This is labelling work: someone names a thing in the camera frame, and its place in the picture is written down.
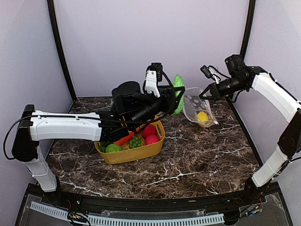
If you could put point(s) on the orange carrot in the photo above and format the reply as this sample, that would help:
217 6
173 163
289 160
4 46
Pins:
125 139

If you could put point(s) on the left black frame post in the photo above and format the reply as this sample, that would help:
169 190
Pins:
59 48

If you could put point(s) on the black frame post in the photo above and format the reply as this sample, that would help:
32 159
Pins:
248 28
59 48

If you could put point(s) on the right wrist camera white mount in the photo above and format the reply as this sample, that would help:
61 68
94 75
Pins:
211 73

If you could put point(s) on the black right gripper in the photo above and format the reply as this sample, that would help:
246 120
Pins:
210 86

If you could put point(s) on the green grape bunch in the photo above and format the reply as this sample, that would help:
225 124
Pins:
135 142

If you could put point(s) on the yellow plastic basket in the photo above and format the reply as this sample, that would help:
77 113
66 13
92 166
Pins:
145 151

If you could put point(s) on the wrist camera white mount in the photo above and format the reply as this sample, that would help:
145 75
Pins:
154 74
211 73

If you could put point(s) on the white slotted cable duct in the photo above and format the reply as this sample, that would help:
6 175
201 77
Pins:
122 218

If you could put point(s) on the red tomato front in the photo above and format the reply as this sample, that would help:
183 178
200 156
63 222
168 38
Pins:
151 139

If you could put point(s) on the yellow lemon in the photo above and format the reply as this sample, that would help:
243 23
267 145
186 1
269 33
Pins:
202 116

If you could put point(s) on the green bumpy cucumber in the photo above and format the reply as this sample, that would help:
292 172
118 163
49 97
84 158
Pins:
178 82

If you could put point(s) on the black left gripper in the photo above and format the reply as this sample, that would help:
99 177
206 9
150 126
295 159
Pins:
169 98

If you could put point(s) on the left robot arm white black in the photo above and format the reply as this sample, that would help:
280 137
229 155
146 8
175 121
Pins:
131 109

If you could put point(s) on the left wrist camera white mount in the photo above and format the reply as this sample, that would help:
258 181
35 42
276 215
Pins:
154 74

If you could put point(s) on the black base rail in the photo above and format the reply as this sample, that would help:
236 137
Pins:
230 203

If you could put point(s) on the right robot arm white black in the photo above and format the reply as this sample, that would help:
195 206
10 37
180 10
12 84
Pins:
243 77

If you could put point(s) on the green chayote front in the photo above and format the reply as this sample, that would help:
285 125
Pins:
112 148

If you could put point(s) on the clear zip top bag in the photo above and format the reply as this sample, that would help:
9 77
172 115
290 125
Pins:
193 105

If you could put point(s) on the green leafy vegetable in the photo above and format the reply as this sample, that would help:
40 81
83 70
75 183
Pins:
102 146

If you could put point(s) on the right black frame post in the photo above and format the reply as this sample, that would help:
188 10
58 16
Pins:
248 28

